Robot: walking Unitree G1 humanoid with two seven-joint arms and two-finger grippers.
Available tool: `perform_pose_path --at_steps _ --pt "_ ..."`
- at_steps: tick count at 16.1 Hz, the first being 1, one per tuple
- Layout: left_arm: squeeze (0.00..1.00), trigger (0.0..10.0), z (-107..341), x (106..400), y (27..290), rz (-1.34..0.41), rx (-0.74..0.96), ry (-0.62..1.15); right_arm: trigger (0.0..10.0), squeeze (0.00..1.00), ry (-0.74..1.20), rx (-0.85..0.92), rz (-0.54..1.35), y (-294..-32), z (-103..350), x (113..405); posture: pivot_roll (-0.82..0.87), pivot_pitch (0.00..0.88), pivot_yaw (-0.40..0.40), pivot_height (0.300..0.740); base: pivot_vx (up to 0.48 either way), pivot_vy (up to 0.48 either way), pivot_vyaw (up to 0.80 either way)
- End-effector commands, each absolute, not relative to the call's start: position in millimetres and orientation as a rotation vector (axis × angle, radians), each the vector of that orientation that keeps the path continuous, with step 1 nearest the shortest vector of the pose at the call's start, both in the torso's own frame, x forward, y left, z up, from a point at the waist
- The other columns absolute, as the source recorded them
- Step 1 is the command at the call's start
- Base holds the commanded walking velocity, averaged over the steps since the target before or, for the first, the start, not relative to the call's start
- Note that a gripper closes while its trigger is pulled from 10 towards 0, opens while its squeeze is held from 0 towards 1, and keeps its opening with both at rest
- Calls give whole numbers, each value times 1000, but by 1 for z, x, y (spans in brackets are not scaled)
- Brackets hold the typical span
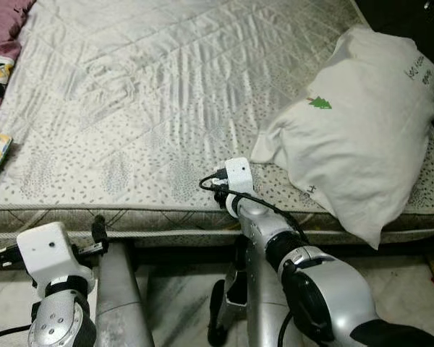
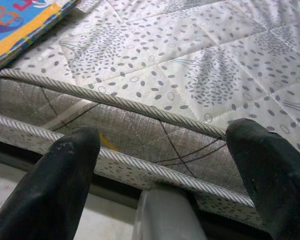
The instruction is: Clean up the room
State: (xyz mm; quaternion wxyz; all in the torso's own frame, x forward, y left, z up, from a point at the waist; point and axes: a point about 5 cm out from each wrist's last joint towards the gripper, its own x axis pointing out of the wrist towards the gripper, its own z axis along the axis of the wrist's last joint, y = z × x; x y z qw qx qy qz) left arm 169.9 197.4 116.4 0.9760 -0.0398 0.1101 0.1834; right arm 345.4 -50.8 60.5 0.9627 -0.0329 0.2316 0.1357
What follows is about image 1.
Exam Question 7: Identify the purple cartoon print blanket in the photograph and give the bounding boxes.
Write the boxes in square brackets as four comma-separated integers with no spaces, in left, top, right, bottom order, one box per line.
[0,0,37,131]

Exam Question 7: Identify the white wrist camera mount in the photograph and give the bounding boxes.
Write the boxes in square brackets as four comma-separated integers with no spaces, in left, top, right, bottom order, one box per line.
[221,157,255,197]
[16,222,96,297]

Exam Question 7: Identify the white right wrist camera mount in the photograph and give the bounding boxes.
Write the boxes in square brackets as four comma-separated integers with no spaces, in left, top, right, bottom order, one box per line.
[221,157,255,197]

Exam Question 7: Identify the robot left leg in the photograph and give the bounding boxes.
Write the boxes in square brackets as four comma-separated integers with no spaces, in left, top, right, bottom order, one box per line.
[94,242,157,347]

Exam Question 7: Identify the robot right leg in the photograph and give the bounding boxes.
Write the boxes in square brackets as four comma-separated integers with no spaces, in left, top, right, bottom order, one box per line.
[206,235,305,347]

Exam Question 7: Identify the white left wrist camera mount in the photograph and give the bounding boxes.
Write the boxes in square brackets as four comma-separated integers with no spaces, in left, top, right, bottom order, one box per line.
[16,222,96,297]

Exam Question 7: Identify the white quilted mattress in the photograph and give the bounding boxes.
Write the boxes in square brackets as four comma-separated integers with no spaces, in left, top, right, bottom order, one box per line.
[0,0,434,251]

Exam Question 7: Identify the robot leg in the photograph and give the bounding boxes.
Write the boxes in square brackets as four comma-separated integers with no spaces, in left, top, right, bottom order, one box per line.
[94,242,157,347]
[206,235,305,347]

